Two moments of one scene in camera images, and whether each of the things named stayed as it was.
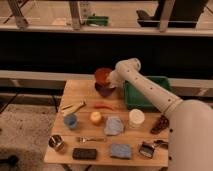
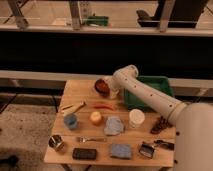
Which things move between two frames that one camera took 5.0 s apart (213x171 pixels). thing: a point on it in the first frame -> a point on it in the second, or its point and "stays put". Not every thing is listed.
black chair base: (184, 14) stays put
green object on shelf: (97, 21) stays put
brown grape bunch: (163, 124) stays put
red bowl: (101, 75) -> (102, 88)
